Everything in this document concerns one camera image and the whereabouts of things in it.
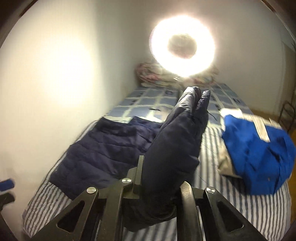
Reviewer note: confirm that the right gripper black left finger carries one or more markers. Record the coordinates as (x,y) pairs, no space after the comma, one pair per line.
(96,213)

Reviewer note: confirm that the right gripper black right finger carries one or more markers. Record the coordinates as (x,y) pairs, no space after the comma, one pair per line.
(207,215)

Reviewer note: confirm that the navy quilted puffer jacket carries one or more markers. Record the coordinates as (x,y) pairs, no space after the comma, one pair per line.
(170,150)

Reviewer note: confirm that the blue and white garment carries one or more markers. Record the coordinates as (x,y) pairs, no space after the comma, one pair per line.
(256,150)

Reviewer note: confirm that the blue white striped quilt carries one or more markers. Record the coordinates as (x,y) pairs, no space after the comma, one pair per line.
(269,214)

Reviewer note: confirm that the blue checkered bed sheet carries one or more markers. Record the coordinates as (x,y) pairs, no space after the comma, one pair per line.
(155,103)

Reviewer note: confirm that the floral folded comforter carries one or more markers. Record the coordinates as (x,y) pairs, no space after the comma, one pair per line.
(153,74)

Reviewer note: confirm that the white ring light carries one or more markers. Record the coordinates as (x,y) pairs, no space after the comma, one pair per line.
(182,45)

